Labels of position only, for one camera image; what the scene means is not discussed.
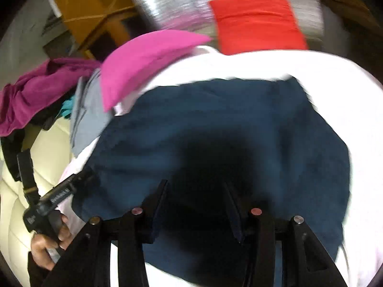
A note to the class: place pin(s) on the magenta garment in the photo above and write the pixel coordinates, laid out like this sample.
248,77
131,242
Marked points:
39,92

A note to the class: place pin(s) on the wooden bench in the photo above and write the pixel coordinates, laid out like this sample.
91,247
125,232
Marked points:
344,3

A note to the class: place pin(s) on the red pillow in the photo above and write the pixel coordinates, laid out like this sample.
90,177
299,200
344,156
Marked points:
257,21

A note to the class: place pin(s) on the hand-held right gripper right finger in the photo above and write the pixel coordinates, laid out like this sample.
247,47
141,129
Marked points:
236,215

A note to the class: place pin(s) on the person's left forearm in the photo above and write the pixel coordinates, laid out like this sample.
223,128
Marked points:
36,272

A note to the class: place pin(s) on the black garment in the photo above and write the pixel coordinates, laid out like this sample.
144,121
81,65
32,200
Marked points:
12,152

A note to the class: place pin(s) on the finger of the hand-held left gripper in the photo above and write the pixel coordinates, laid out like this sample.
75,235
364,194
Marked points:
27,173
85,178

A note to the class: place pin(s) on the teal garment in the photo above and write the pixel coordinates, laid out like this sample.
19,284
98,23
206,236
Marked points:
67,107

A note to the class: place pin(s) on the grey garment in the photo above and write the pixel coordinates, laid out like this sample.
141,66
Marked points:
86,125

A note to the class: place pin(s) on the person's left hand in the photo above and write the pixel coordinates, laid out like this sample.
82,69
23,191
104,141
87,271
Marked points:
42,245

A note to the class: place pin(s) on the silver foil insulation panel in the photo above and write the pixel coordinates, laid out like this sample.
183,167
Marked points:
179,0

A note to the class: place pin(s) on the navy zip jacket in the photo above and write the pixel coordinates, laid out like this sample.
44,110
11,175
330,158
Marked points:
209,119

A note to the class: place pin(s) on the magenta pillow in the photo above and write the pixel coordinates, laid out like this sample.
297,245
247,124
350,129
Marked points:
143,59

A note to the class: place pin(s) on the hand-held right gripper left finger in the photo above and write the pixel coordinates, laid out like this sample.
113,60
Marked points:
158,209

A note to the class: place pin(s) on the yellow wooden furniture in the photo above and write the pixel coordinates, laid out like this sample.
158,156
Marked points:
86,9

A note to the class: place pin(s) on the white bed sheet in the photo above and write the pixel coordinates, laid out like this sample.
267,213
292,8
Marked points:
344,74

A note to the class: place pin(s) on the cream leather sofa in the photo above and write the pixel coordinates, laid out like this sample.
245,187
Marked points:
51,149

